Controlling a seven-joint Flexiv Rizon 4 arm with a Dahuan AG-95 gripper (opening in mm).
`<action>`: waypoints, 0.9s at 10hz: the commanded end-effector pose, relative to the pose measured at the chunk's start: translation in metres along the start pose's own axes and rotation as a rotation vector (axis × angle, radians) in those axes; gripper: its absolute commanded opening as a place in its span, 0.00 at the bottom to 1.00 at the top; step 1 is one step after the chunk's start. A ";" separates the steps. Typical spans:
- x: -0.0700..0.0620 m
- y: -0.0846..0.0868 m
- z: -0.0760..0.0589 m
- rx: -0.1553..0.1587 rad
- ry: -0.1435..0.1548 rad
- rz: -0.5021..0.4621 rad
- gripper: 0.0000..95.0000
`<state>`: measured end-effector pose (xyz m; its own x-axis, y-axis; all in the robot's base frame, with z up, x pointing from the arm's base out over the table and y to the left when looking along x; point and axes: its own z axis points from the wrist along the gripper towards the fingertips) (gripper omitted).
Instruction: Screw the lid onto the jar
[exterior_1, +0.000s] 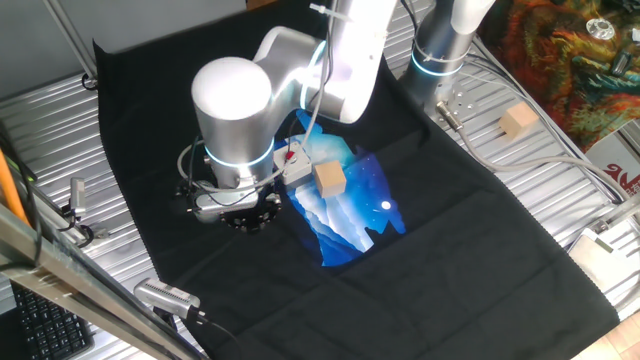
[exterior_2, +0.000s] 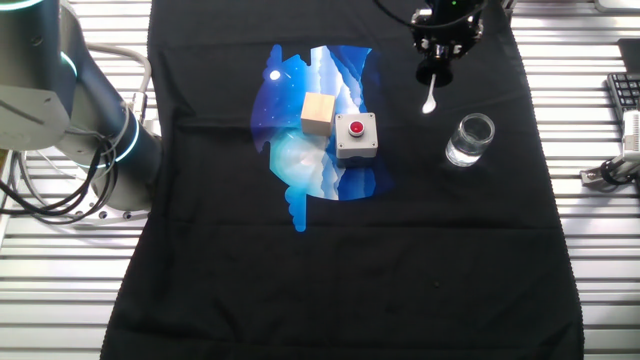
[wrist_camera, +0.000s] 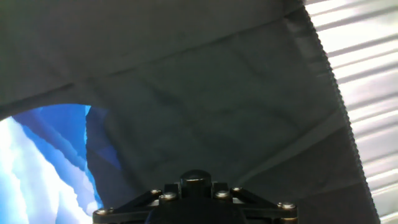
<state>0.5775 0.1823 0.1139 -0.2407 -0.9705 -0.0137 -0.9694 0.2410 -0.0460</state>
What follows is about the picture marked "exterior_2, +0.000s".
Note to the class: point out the clear glass jar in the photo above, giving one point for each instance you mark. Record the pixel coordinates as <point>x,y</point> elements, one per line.
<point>467,145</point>

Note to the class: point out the wooden cube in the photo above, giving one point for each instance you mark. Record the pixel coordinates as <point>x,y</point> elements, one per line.
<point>317,112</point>

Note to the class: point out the black keyboard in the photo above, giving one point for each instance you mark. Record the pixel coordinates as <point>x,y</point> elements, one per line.
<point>625,92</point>

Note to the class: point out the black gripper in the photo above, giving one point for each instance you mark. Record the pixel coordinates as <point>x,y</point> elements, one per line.
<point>447,25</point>

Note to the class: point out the black cloth with blue print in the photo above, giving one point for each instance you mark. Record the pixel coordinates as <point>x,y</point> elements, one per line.
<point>350,275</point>

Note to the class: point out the small silver exterior camera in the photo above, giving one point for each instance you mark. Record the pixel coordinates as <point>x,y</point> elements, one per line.
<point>632,132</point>

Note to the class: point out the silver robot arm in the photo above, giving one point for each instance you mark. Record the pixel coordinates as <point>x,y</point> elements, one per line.
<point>30,75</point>

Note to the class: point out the aluminium camera bracket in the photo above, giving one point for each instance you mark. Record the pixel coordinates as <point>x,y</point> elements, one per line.
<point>592,177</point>

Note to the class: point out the grey box with red button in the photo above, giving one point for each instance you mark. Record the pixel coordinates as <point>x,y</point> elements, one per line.
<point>355,140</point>

